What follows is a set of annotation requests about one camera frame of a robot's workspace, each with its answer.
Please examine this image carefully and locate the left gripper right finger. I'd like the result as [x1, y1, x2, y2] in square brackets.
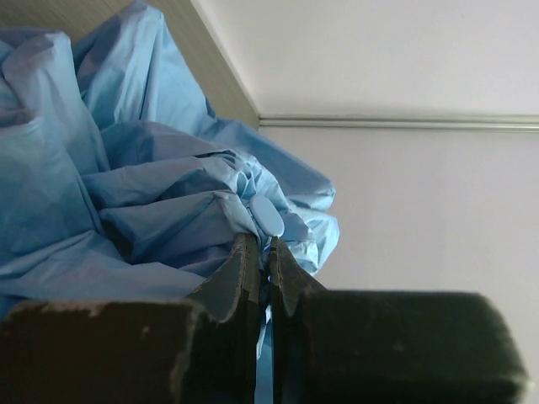
[269, 239, 529, 403]

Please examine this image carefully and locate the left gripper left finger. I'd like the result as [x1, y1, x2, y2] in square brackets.
[1, 235, 260, 403]

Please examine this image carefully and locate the light blue folding umbrella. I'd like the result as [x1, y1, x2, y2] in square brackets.
[1, 2, 339, 381]

